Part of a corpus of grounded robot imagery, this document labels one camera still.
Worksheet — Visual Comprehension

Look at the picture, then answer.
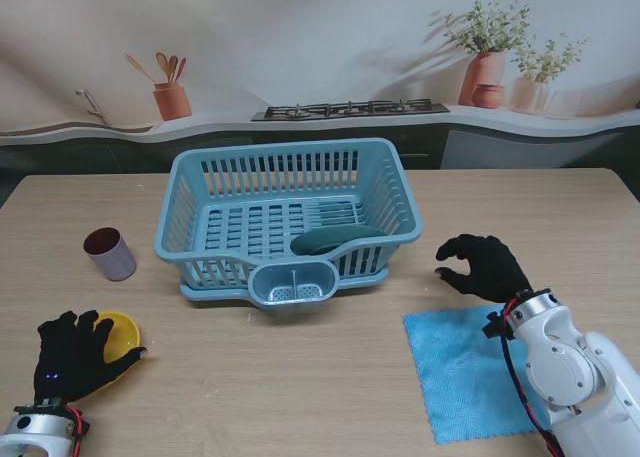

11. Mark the light blue dish rack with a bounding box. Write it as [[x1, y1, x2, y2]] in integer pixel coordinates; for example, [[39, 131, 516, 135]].
[[178, 266, 390, 304]]

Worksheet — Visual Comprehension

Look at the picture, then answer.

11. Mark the blue microfibre cloth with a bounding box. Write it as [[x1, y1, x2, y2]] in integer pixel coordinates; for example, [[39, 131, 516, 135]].
[[402, 304, 551, 446]]

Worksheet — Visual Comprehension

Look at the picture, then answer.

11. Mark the red and black right arm cable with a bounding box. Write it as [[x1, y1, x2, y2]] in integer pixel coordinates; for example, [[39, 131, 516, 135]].
[[498, 300, 566, 457]]

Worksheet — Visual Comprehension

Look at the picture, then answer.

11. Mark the printed kitchen backdrop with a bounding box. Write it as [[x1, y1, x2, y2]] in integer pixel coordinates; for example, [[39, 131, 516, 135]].
[[0, 0, 640, 177]]

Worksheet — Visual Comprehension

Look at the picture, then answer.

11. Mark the blue cutlery holder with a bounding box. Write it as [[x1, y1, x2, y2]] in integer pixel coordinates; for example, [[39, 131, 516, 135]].
[[248, 259, 339, 312]]

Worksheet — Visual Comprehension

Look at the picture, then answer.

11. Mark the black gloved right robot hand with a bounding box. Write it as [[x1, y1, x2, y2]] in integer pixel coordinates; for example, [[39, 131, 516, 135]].
[[435, 234, 534, 306]]

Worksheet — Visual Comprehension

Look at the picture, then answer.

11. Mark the teal plate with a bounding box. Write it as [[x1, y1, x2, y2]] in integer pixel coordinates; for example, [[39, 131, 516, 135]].
[[289, 225, 389, 257]]

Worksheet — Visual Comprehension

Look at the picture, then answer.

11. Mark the red and black arm cable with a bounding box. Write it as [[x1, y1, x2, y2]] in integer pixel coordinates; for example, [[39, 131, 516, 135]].
[[498, 300, 566, 457], [63, 405, 91, 457]]

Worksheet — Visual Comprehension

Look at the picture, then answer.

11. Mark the red and black left arm cable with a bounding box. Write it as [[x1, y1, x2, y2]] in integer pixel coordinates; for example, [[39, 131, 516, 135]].
[[63, 405, 91, 457]]

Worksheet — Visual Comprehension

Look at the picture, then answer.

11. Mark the lilac plastic cup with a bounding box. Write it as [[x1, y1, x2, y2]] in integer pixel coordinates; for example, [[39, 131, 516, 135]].
[[82, 227, 137, 282]]

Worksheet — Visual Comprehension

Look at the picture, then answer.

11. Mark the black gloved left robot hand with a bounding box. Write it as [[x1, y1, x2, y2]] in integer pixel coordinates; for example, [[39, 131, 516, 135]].
[[33, 309, 149, 405]]

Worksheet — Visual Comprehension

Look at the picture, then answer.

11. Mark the blue plastic dish rack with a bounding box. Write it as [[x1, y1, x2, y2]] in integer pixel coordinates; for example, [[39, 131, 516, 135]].
[[153, 137, 424, 312]]

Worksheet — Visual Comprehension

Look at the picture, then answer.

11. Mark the yellow bowl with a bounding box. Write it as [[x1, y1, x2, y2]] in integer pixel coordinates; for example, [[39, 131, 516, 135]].
[[87, 310, 143, 396]]

